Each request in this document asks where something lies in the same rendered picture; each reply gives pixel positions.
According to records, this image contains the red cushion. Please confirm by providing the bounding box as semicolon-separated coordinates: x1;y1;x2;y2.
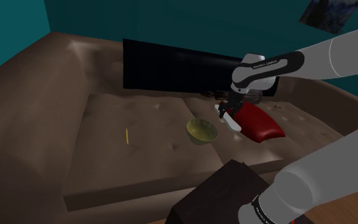
217;101;286;144

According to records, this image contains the green bowl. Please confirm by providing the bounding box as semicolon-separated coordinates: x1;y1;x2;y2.
186;118;219;146

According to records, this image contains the dark mottled cushion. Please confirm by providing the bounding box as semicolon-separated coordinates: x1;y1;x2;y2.
199;90;264;105

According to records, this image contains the white remote control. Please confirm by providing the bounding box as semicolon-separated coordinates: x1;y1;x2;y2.
214;103;242;133

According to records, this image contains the brown sofa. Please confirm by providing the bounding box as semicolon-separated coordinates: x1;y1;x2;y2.
0;31;358;224

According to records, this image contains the dark wall picture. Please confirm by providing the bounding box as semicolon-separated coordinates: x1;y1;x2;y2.
298;0;358;35

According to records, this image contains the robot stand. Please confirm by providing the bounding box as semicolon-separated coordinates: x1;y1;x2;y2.
164;159;315;224

